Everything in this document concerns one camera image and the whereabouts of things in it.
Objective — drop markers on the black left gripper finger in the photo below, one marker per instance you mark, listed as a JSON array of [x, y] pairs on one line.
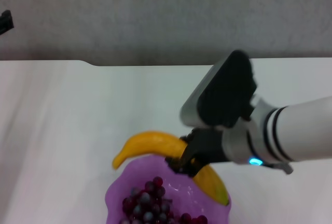
[[6, 21]]

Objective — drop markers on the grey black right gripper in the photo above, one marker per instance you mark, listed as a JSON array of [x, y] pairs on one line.
[[233, 143]]

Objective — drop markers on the yellow plastic banana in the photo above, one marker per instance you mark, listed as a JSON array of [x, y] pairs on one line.
[[153, 142]]

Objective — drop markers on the dark red grape bunch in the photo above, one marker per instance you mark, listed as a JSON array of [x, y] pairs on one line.
[[147, 206]]

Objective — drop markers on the purple wavy-edged plastic plate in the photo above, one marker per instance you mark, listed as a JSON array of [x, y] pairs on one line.
[[129, 180]]

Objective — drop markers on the black grey wrist camera box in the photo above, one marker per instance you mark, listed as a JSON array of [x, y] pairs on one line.
[[223, 97]]

